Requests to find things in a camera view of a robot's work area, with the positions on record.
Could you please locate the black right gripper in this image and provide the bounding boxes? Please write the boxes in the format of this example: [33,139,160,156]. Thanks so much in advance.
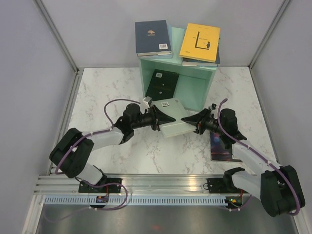
[180,108,224,135]

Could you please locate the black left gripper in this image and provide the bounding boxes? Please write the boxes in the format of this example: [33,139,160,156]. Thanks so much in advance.
[132,105,176,132]

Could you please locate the pale green grey book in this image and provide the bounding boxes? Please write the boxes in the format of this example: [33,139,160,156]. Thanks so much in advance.
[153,98,196,137]

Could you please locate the black glossy book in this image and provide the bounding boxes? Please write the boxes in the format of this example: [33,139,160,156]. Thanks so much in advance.
[145,69,179,101]

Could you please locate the purple night sky book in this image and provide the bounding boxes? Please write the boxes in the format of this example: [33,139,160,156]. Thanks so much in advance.
[210,132,242,162]

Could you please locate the teal ocean cover book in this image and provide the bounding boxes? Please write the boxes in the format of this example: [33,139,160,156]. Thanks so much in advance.
[181,47,220,67]

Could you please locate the yellow hardcover book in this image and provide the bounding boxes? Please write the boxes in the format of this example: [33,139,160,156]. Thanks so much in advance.
[179,23,220,62]

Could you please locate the dark blue hardcover book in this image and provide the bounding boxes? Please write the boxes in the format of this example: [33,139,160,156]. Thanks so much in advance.
[135,20,172,56]

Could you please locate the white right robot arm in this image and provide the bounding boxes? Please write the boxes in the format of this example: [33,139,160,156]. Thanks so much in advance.
[182,108,306,217]

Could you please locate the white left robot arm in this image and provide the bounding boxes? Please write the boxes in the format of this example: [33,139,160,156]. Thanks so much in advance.
[49,103,176,193]

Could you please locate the mint green open cabinet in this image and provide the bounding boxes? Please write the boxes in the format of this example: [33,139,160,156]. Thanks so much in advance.
[139,26,216,112]

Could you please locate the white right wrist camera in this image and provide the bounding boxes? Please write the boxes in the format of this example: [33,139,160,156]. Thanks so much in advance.
[208,103,217,116]

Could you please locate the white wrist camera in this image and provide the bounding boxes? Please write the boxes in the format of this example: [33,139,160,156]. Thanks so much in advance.
[140,97,152,110]
[208,103,217,116]

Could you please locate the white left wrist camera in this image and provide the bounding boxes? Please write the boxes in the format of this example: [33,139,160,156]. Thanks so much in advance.
[140,97,152,110]

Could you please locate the light blue cable duct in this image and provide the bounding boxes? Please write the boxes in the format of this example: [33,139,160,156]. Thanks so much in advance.
[44,195,231,206]

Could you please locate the aluminium rail base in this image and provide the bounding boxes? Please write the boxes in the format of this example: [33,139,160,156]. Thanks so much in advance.
[34,174,223,195]

